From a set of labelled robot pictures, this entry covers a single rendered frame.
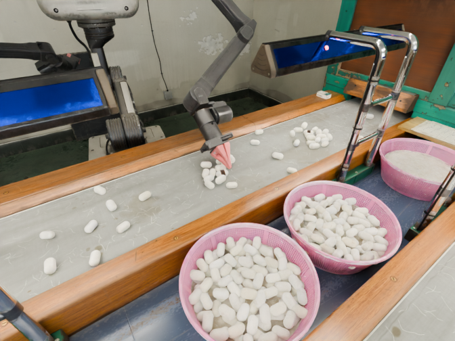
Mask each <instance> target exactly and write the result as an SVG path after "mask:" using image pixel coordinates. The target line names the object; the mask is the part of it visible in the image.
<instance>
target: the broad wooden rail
mask: <svg viewBox="0 0 455 341"><path fill-rule="evenodd" d="M325 92H327V93H330V94H332V95H331V98H329V99H324V98H321V97H318V96H316V95H317V93H316V94H313V95H309V96H306V97H302V98H299V99H296V100H292V101H288V102H286V103H283V104H279V105H276V106H272V107H269V108H266V109H262V110H258V111H256V112H251V113H249V114H245V115H242V116H238V117H235V118H233V119H232V120H231V121H230V122H226V123H223V124H219V125H218V127H219V129H220V131H221V133H222V135H225V134H227V133H231V132H232V133H233V135H234V136H233V137H232V138H229V139H228V140H232V139H235V138H238V137H241V136H243V135H247V134H249V133H253V132H255V131H256V130H259V129H265V128H268V127H271V126H273V125H275V124H279V123H281V122H285V121H287V120H291V119H294V118H297V117H300V116H302V115H305V114H309V113H311V112H315V111H317V110H321V109H323V108H327V107H328V106H332V105H335V104H338V103H341V102H343V101H346V99H345V97H344V95H343V94H340V93H337V92H334V91H331V90H327V91H325ZM204 142H205V139H204V137H203V135H202V133H201V132H200V129H194V130H191V131H188V132H185V133H180V134H178V135H174V136H171V137H167V138H164V139H160V140H158V141H154V142H151V143H147V144H143V145H140V146H137V147H133V148H130V149H128V150H123V151H121V152H117V153H113V154H110V155H107V156H102V157H100V158H96V159H93V160H89V161H86V162H82V163H80V164H76V165H73V166H69V167H66V168H62V169H59V170H55V171H52V172H50V173H45V174H43V175H39V176H36V177H32V178H29V179H25V180H22V181H18V182H15V183H11V184H9V185H4V186H2V187H0V219H1V218H3V217H7V216H9V215H12V214H16V213H17V212H21V211H23V210H27V209H29V208H33V207H35V206H39V205H42V204H44V203H47V202H50V201H53V200H57V199H59V198H63V197H65V196H69V195H71V194H74V193H76V192H79V191H83V190H85V189H89V188H91V187H95V186H97V185H101V184H103V183H106V182H109V181H112V180H115V179H118V178H121V177H124V176H127V175H130V174H132V173H136V172H138V171H142V170H144V169H147V168H150V167H153V166H156V165H158V164H162V163H164V162H168V161H170V160H174V159H176V158H180V157H182V156H186V155H188V154H191V153H194V152H197V151H200V148H201V147H202V145H203V144H204Z"/></svg>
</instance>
